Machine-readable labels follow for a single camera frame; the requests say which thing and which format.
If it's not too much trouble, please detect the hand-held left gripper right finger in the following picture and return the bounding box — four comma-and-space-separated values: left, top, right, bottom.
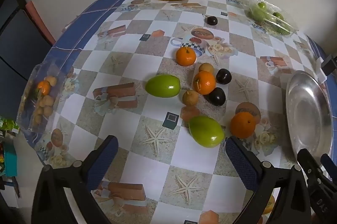
225, 136, 312, 224

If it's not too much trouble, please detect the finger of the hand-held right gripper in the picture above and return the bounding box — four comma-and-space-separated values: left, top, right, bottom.
297, 149, 323, 185
321, 154, 337, 179

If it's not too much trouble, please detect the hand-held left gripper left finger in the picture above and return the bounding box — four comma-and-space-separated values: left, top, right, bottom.
32, 135, 119, 224

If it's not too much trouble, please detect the elongated green mango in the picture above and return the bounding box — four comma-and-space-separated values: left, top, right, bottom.
189, 116, 225, 148

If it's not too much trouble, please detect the round metal plate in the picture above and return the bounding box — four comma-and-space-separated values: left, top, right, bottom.
286, 70, 333, 164

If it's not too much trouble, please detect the dark plum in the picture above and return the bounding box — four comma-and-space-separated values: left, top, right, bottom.
216, 69, 232, 85
209, 87, 226, 107

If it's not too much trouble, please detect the brown longan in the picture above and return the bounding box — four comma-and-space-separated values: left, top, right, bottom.
182, 90, 199, 106
198, 62, 214, 74

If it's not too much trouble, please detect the round green mango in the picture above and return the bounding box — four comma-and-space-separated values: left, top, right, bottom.
145, 74, 181, 98

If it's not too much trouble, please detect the dark cherry with stem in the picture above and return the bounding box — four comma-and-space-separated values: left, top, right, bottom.
202, 13, 218, 27

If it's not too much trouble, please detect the pile of small green fruits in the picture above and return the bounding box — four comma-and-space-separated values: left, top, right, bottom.
251, 2, 293, 35

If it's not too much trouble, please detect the clear plastic bag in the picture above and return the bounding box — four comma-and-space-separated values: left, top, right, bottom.
17, 58, 77, 135

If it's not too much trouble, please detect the white power strip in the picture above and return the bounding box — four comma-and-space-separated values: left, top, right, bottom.
314, 57, 327, 84

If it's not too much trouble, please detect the teal box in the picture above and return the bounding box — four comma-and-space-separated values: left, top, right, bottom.
4, 144, 18, 177

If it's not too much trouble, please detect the bagged orange tangerine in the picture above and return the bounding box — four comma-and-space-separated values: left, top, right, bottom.
37, 81, 51, 96

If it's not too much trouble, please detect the black power adapter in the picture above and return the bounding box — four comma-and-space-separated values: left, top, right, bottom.
322, 54, 337, 76

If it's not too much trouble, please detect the clear plastic fruit tray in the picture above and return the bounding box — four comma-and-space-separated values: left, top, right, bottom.
248, 0, 298, 37

